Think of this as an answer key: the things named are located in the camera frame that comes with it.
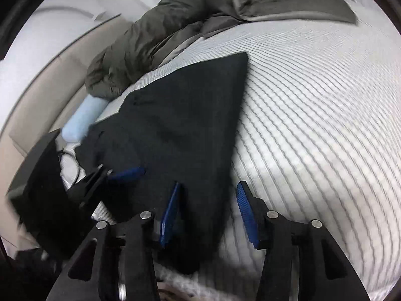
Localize black pants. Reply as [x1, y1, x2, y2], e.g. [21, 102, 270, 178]
[75, 52, 248, 274]

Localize light blue pillow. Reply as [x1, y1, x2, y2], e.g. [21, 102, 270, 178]
[61, 95, 109, 143]

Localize beige upholstered headboard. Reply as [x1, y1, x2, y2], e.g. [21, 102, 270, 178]
[1, 16, 131, 256]

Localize white honeycomb-pattern bed sheet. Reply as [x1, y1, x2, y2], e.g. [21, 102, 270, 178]
[59, 0, 401, 301]

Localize grey-green duvet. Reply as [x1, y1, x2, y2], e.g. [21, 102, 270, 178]
[85, 0, 357, 101]

